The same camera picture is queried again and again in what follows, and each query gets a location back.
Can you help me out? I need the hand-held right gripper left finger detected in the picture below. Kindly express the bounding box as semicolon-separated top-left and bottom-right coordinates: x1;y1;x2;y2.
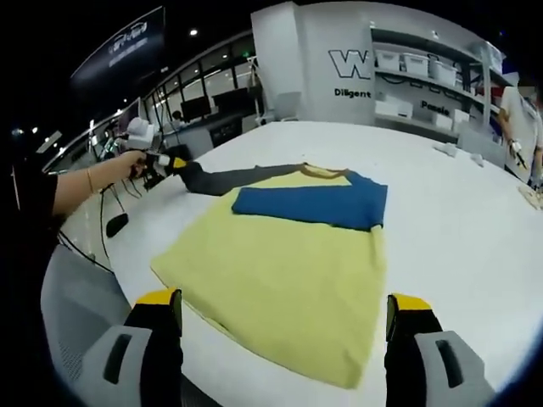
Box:
84;287;184;407

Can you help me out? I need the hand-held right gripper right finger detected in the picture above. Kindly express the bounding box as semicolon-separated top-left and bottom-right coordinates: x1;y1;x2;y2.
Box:
383;292;495;407

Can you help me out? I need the yellow garment with contrast sleeves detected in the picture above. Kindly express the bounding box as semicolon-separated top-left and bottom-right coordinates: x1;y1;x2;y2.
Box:
150;161;389;391

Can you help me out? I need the person's left hand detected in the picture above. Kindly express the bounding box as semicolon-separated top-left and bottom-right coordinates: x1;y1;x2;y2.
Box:
111;150;148;180

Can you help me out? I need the black monitor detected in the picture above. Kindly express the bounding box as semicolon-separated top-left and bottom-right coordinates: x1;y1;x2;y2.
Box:
180;96;212;122
211;87;252;113

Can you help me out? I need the grey mesh office chair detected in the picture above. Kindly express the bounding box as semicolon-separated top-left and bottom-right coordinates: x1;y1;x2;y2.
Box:
40;243;238;407

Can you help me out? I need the black oval device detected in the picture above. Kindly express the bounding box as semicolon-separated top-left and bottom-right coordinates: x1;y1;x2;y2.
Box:
105;213;131;238

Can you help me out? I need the dark hanging banner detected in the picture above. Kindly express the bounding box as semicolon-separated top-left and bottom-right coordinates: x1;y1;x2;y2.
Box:
70;6;166;91

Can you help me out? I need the person's dark clothing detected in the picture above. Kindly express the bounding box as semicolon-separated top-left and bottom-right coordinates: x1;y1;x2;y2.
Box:
0;164;64;407

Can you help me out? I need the white pillar with logo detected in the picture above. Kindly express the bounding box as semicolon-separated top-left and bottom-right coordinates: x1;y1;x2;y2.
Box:
249;2;377;126

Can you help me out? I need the white storage box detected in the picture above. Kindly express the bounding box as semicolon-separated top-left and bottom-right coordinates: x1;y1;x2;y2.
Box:
375;95;414;120

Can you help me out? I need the grey chair backrest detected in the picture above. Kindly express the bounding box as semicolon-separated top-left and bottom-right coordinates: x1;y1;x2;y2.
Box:
457;126;507;164

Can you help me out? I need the white storage bin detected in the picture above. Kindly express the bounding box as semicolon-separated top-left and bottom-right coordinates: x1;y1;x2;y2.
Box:
428;60;458;84
377;50;403;71
402;53;430;74

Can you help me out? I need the grey storage shelf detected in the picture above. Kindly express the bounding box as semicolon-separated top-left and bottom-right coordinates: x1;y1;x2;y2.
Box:
369;27;507;133

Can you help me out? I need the black cable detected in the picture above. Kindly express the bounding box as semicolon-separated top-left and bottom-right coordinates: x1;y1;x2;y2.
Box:
98;177;129;272

